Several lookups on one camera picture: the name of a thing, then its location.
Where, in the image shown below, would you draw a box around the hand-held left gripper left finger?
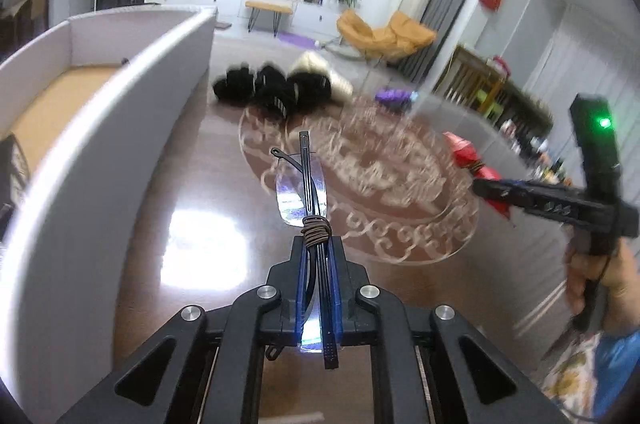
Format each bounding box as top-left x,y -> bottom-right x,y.
55,236 -> 313,424

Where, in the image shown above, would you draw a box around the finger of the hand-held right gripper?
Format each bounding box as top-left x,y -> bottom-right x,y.
472,178 -> 581,225

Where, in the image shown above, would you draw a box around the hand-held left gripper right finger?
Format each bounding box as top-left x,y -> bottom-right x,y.
327,236 -> 571,424

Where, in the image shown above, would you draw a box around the brown hair tie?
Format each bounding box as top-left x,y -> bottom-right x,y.
300,215 -> 334,248

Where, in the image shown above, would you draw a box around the red packet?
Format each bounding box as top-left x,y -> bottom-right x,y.
442,131 -> 516,221

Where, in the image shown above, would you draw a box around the rimless eyeglasses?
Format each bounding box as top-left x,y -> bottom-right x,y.
270,130 -> 342,371

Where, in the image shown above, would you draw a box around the grey storage box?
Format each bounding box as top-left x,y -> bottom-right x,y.
0,6 -> 217,405

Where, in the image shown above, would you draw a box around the person's right hand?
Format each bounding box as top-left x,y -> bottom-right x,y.
564,238 -> 640,336

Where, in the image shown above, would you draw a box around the cluttered wooden sideboard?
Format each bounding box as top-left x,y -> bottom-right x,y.
500,79 -> 568,186

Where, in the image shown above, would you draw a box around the green seat chair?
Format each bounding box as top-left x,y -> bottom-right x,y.
472,89 -> 502,118

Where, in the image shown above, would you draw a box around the wooden dining chair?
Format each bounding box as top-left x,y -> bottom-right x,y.
432,44 -> 507,113

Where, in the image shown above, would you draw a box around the purple toy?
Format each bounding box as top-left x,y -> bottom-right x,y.
375,88 -> 419,111

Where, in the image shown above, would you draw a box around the floral patterned cloth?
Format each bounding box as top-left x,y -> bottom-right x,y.
540,333 -> 602,424

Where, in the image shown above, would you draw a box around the orange lounge chair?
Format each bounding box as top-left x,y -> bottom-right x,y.
336,9 -> 437,65

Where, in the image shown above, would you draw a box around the purple floor mat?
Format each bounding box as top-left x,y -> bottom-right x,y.
276,31 -> 321,48

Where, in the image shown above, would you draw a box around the wooden bench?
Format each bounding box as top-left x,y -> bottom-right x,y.
245,0 -> 296,36

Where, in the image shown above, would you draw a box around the dark wooden furniture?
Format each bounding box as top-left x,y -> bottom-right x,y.
0,0 -> 52,56

